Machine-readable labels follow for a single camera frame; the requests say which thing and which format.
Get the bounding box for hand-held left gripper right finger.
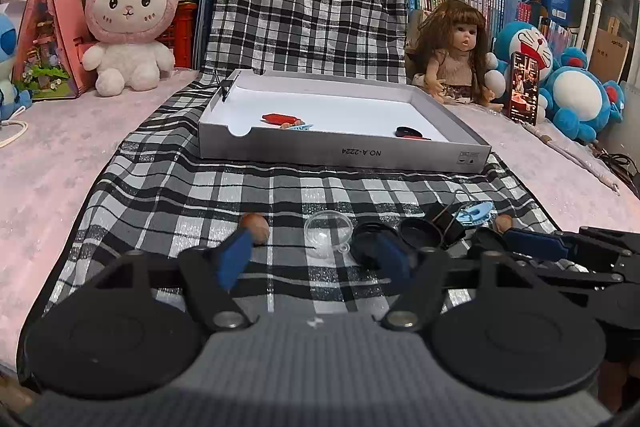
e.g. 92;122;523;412
372;231;548;333

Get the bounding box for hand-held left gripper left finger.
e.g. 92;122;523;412
87;226;261;333

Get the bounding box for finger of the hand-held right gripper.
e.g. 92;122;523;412
504;226;640;264
472;227;628;289

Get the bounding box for white cardboard box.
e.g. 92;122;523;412
197;68;492;174

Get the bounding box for red bottle-shaped toy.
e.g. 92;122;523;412
261;112;304;126

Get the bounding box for large black binder clip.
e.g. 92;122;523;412
425;204;467;249

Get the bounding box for blue white round plush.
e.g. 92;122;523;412
537;47;626;145

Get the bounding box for smartphone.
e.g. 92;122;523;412
507;51;543;128

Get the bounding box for small black binder clip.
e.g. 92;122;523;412
218;71;242;104

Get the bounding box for blue robot cat plush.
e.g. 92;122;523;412
482;21;556;108

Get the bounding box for brown cardboard board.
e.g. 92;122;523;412
586;17;631;84

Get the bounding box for brown-haired doll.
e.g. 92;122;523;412
411;0;506;114

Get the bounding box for red plastic crate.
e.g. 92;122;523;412
155;2;199;70

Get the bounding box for black white plaid cloth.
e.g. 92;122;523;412
17;0;561;358

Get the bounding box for white plastic pipe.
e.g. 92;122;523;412
572;0;609;55

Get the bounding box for pink bunny plush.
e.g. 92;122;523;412
81;0;193;98

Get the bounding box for blue alien plush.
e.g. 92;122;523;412
0;12;33;120

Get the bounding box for pink miniature house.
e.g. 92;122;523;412
11;0;98;100

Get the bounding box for pale braided cable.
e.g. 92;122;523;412
534;126;621;196

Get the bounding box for black cables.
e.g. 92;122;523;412
592;147;640;198

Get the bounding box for white cord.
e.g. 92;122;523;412
0;119;29;150

